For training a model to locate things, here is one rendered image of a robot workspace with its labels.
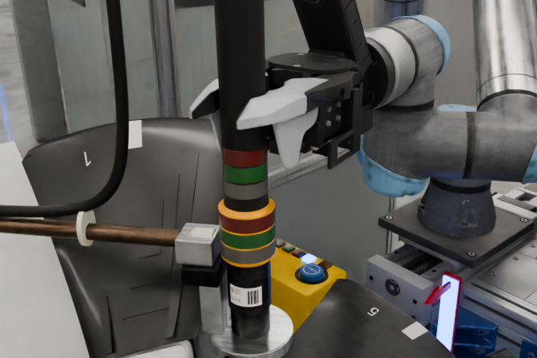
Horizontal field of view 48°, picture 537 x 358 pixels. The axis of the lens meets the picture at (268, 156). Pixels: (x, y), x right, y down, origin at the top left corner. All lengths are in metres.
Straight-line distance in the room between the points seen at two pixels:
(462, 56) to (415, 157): 4.54
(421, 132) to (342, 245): 1.27
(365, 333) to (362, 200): 1.23
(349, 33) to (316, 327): 0.35
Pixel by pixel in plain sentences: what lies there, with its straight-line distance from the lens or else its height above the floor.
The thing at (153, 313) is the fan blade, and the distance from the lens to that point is 0.55.
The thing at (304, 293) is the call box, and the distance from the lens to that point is 0.96.
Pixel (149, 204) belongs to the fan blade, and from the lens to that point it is 0.58.
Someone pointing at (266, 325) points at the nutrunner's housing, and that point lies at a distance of 0.50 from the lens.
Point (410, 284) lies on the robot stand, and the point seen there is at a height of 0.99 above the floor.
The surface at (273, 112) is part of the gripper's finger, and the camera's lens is 0.40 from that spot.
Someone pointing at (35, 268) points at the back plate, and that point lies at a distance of 0.78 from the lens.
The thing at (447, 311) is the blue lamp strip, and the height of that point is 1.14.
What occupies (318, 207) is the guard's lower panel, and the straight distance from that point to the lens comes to 1.74.
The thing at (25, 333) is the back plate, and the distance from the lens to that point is 0.76.
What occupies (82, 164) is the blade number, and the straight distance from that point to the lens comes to 0.62.
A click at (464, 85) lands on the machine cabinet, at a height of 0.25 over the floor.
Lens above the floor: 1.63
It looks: 22 degrees down
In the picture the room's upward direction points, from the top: 1 degrees counter-clockwise
